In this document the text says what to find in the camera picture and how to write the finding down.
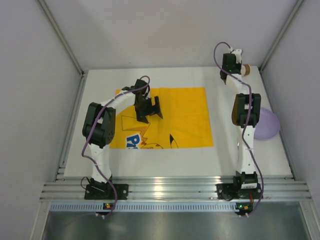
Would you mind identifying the metal cup with brown band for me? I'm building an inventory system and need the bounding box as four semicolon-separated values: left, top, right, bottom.
240;64;251;77

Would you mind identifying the yellow cartoon placemat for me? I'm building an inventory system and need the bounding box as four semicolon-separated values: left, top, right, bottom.
110;87;214;149

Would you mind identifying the purple plastic plate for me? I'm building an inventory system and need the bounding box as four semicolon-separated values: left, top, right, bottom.
254;107;281;141

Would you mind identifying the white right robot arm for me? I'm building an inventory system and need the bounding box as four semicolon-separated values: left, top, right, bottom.
147;49;261;189

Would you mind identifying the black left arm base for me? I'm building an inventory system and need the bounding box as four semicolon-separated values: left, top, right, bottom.
84;178;129;200

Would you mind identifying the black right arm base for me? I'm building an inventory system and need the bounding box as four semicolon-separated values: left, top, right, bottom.
216;172;262;201

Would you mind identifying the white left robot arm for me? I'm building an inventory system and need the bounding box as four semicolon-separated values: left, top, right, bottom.
81;75;150;184

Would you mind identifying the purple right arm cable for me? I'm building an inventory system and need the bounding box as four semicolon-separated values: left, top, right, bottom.
212;41;264;218

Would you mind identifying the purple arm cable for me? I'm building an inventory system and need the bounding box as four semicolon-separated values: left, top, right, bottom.
81;75;151;218
212;41;264;218

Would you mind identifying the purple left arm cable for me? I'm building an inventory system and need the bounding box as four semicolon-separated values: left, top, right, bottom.
81;75;151;218

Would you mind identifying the aluminium rail frame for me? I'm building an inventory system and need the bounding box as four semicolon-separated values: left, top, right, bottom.
40;177;312;214

